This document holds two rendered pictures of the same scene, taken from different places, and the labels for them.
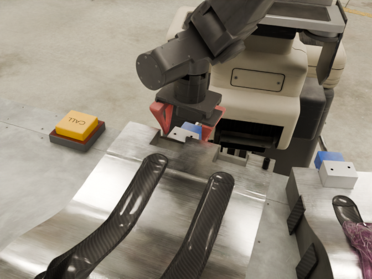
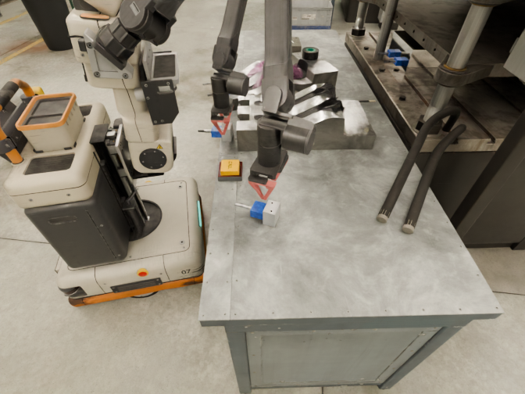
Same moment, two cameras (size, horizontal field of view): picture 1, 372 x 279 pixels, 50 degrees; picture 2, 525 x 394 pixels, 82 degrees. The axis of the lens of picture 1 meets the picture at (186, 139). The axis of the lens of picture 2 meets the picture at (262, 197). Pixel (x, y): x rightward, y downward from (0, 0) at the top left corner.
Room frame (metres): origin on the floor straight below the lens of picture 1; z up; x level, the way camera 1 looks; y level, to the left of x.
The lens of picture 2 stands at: (0.75, 0.99, 1.48)
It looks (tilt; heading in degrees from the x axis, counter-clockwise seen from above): 45 degrees down; 252
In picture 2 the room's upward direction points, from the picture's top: straight up
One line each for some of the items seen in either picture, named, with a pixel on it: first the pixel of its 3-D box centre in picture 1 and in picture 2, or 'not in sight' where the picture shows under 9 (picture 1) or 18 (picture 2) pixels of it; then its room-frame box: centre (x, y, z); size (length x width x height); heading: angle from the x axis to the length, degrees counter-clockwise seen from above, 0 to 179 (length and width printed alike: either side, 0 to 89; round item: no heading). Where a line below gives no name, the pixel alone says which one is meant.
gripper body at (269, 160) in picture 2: not in sight; (269, 153); (0.56, 0.44, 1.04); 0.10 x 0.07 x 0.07; 52
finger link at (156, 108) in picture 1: (174, 114); (222, 121); (0.59, 0.03, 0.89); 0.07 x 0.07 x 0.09; 69
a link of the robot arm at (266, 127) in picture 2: not in sight; (272, 132); (0.55, 0.45, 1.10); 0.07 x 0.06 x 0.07; 137
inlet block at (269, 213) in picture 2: not in sight; (255, 209); (0.59, 0.42, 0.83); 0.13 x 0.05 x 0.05; 142
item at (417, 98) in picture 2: not in sight; (447, 74); (-0.73, -0.28, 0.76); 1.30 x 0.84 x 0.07; 74
